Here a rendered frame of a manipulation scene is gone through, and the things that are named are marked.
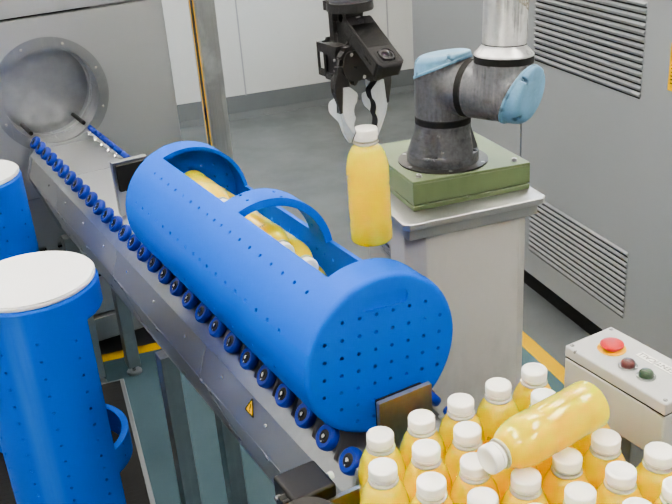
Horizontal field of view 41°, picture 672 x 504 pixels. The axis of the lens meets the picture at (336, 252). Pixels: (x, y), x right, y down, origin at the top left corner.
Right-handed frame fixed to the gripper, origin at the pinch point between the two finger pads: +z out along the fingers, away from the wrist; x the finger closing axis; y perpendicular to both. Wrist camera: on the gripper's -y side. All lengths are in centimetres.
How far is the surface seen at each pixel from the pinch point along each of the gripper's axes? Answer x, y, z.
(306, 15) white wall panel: -241, 476, 78
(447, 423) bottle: 5.7, -27.8, 36.6
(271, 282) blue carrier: 16.2, 6.1, 23.7
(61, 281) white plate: 40, 62, 39
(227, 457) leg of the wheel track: 1, 87, 118
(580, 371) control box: -18, -30, 36
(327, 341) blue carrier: 15.5, -10.9, 27.2
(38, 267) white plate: 42, 72, 39
